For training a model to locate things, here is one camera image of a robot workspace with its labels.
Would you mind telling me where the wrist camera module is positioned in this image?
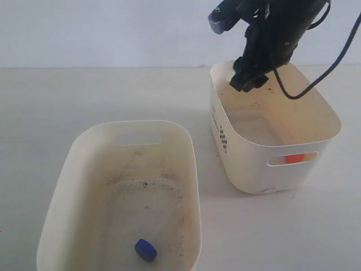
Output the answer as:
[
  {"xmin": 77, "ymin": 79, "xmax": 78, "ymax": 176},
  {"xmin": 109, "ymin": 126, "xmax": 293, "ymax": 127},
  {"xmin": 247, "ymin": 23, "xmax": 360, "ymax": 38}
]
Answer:
[{"xmin": 208, "ymin": 0, "xmax": 249, "ymax": 35}]

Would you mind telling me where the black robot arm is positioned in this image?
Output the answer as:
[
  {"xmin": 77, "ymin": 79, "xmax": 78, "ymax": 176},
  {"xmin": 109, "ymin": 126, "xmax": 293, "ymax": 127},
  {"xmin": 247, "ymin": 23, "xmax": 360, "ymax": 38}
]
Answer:
[{"xmin": 230, "ymin": 1, "xmax": 326, "ymax": 92}]

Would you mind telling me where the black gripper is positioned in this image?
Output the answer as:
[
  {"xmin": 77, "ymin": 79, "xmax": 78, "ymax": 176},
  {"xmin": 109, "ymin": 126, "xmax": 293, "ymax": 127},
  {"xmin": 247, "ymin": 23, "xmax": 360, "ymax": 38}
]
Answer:
[{"xmin": 229, "ymin": 1, "xmax": 313, "ymax": 92}]

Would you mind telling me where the large cream plastic bin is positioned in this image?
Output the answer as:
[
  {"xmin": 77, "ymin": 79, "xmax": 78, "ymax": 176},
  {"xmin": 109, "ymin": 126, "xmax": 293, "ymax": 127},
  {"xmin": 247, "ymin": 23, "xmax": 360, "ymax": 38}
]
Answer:
[{"xmin": 36, "ymin": 120, "xmax": 201, "ymax": 270}]

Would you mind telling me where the blue-capped tube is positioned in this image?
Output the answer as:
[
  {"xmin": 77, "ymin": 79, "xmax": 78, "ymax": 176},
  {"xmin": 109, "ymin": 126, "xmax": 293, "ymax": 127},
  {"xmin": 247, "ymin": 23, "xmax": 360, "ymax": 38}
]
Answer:
[{"xmin": 134, "ymin": 202, "xmax": 183, "ymax": 263}]

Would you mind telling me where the black cable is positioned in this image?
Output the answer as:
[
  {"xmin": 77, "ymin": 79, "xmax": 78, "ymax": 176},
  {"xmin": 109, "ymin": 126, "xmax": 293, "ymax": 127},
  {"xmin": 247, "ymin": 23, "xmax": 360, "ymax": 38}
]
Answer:
[{"xmin": 265, "ymin": 0, "xmax": 361, "ymax": 99}]

